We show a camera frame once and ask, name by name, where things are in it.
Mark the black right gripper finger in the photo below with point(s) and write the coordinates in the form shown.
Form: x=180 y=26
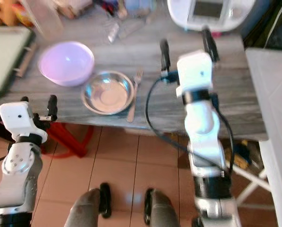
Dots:
x=209 y=45
x=164 y=53

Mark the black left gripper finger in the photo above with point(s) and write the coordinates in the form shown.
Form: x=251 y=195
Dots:
x=24 y=100
x=52 y=106

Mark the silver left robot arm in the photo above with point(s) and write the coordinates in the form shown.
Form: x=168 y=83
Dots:
x=15 y=179

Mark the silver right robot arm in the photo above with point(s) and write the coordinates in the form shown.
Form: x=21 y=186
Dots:
x=205 y=137

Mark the dark wooden table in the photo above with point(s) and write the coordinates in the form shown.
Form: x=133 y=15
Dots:
x=145 y=47

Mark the white kitchen appliance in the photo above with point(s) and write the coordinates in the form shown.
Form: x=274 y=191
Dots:
x=209 y=16

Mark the red plastic stool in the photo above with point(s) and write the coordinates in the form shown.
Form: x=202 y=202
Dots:
x=70 y=139

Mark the pink plastic bowl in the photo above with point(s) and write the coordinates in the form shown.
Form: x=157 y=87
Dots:
x=65 y=62

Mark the metal fork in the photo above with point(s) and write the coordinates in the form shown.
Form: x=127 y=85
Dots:
x=133 y=101

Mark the small clear bottle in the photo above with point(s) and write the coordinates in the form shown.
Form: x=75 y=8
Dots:
x=113 y=32

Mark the stainless steel bowl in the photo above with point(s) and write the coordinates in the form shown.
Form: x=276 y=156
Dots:
x=108 y=94

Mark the clear plastic cup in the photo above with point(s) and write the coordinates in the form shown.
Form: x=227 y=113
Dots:
x=46 y=19

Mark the grey left robot leg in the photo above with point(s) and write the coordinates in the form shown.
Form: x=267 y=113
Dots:
x=89 y=208

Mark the grey robot leg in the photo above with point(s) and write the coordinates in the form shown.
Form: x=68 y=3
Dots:
x=162 y=210
x=89 y=208

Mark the grey right robot leg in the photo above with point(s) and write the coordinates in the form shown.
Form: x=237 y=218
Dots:
x=162 y=210

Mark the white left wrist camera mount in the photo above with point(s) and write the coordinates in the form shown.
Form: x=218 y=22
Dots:
x=18 y=118

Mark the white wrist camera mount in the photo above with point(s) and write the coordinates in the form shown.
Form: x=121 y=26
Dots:
x=194 y=71
x=18 y=118

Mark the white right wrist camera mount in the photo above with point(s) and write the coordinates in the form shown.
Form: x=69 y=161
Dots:
x=194 y=71

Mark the white metal frame bars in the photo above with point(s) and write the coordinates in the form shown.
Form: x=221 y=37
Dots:
x=252 y=182

